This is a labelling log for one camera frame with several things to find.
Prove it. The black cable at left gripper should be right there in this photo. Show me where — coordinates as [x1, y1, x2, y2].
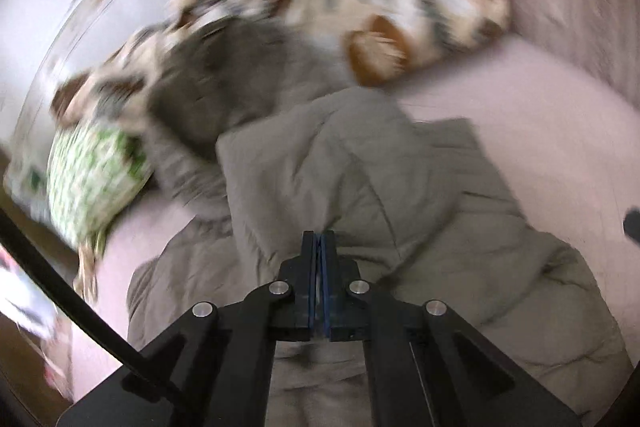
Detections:
[0, 206, 181, 403]

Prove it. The cream leaf print blanket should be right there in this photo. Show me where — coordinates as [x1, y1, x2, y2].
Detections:
[50, 0, 510, 130]

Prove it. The pink quilted mattress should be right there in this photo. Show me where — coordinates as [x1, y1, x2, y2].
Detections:
[96, 36, 639, 421]

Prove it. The green white patterned pillow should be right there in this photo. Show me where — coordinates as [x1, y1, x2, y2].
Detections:
[47, 124, 152, 255]

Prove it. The olive quilted hooded jacket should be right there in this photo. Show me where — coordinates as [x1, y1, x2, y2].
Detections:
[128, 18, 636, 426]

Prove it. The beige cloth under pillow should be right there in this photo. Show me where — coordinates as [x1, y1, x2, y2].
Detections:
[73, 231, 106, 305]

